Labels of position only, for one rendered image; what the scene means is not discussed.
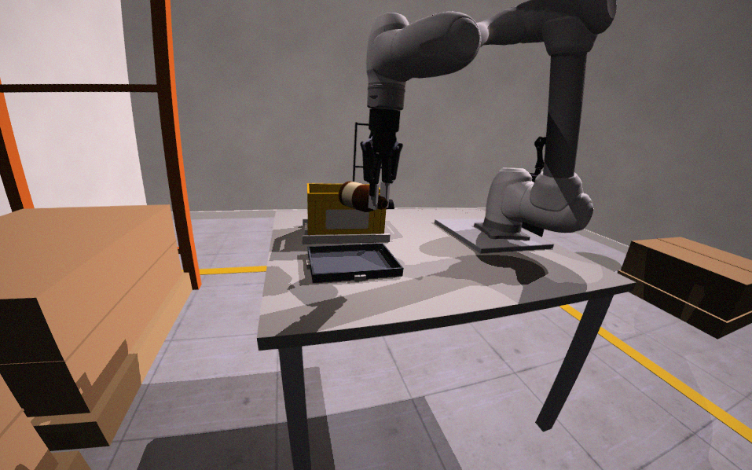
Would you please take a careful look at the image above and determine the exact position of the dark olive open-top crate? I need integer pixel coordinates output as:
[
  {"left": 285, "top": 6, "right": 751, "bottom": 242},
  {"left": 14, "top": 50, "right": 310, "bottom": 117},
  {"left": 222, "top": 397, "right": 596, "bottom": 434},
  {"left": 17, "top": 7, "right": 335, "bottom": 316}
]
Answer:
[{"left": 307, "top": 183, "right": 386, "bottom": 235}]

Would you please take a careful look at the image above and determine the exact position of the brown glass bottle with cream label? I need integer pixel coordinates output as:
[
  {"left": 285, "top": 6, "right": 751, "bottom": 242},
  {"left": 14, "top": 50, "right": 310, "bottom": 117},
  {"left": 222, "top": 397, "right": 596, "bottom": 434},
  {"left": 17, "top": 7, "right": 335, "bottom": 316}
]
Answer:
[{"left": 339, "top": 182, "right": 388, "bottom": 212}]

